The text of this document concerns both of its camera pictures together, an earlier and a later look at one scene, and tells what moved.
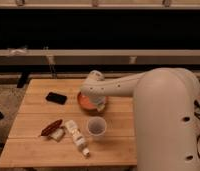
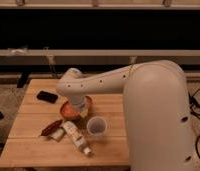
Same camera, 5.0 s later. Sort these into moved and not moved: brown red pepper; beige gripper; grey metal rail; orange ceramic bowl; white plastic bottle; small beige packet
Moved: beige gripper; orange ceramic bowl
Not moved: grey metal rail; white plastic bottle; small beige packet; brown red pepper
